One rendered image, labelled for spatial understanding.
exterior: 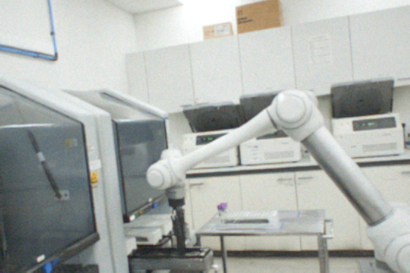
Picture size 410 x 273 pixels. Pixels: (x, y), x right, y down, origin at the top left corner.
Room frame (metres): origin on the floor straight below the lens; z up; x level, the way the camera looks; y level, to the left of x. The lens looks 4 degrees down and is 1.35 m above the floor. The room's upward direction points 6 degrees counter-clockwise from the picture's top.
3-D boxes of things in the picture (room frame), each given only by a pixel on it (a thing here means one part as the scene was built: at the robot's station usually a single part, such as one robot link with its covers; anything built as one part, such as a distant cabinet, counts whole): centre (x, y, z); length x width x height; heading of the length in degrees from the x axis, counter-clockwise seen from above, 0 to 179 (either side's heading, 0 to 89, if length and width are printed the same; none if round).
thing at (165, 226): (2.15, 0.20, 0.83); 0.30 x 0.10 x 0.06; 71
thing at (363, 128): (3.88, -1.80, 1.25); 0.62 x 0.56 x 0.69; 160
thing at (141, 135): (2.13, 0.36, 1.28); 0.61 x 0.51 x 0.63; 161
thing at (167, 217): (2.30, 0.15, 0.83); 0.30 x 0.10 x 0.06; 71
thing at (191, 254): (1.83, 0.20, 0.78); 0.73 x 0.14 x 0.09; 71
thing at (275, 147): (4.17, -1.00, 1.24); 0.62 x 0.56 x 0.69; 161
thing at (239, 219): (2.04, -0.33, 0.85); 0.30 x 0.10 x 0.06; 68
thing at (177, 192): (1.81, 0.01, 1.07); 0.09 x 0.09 x 0.06
